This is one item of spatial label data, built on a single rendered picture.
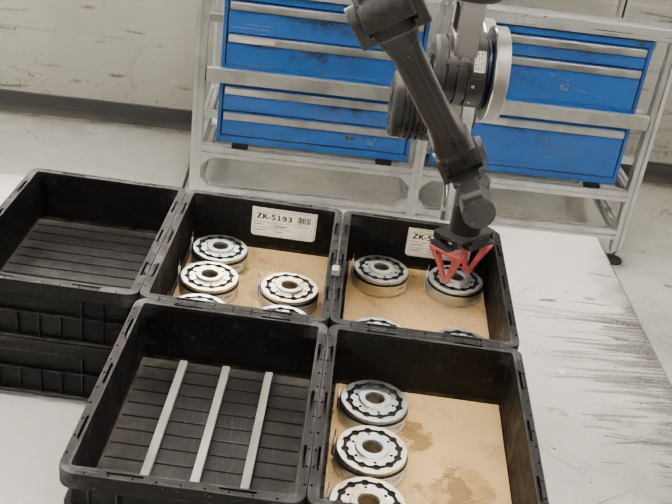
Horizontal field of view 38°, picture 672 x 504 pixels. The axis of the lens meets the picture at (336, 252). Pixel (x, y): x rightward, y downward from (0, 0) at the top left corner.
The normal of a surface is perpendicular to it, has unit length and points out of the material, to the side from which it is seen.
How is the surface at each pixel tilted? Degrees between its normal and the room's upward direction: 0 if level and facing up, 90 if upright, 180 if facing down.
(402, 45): 114
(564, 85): 90
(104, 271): 0
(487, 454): 0
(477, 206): 89
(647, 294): 0
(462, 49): 90
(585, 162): 90
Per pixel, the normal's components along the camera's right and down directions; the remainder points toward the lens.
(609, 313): 0.12, -0.87
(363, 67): 0.00, 0.48
